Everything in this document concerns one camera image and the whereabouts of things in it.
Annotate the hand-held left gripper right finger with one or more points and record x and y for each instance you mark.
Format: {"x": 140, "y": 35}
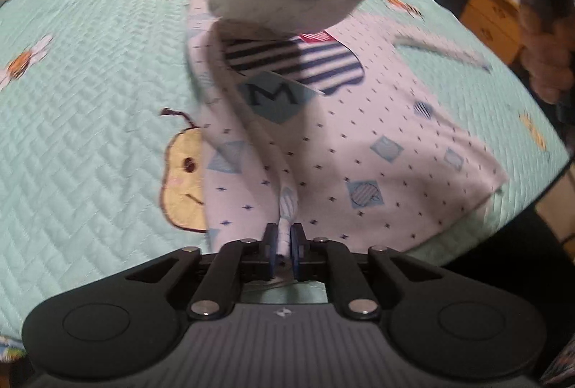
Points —
{"x": 296, "y": 253}

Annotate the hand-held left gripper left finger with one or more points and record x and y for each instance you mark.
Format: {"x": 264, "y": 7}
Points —
{"x": 271, "y": 253}

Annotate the white star print shirt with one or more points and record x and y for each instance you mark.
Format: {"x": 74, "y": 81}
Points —
{"x": 359, "y": 145}

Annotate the person's right hand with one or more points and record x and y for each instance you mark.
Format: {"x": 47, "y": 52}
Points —
{"x": 552, "y": 60}

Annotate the wooden desk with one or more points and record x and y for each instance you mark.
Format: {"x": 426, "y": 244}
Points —
{"x": 494, "y": 19}

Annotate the mint bee print bedspread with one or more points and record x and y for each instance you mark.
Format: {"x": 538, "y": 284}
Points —
{"x": 90, "y": 123}

